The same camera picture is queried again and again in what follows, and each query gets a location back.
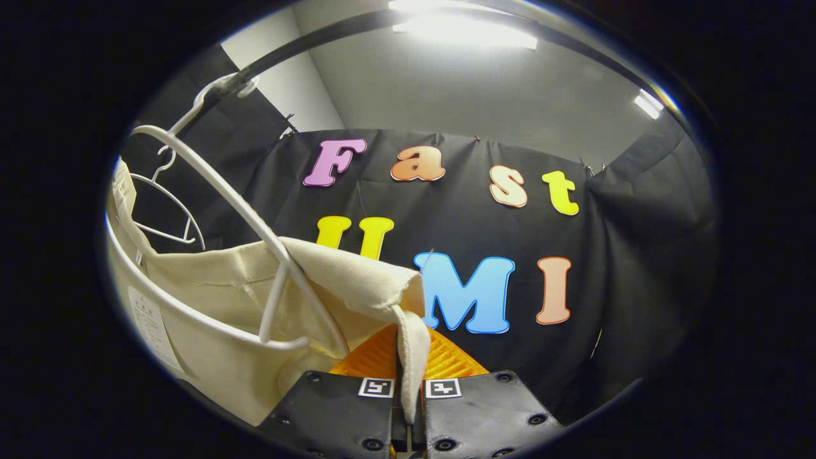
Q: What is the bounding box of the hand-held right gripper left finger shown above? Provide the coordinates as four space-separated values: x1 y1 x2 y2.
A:
258 325 409 459

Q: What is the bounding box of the bare white clothes hanger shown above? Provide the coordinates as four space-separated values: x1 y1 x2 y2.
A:
131 145 207 251

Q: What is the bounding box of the ceiling light panel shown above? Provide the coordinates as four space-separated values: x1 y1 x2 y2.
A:
634 89 665 120

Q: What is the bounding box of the cream button shirt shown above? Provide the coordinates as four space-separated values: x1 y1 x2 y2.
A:
105 159 431 426

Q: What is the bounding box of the white clothes hanger with tape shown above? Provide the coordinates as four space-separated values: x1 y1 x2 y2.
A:
105 73 350 351

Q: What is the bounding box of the black backdrop cloth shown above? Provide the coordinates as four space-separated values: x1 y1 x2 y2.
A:
121 45 718 425

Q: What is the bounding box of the black metal clothes rack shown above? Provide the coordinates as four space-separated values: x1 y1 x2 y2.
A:
172 6 648 138

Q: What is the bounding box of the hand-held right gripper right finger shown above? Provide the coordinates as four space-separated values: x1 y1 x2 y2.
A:
413 328 565 459

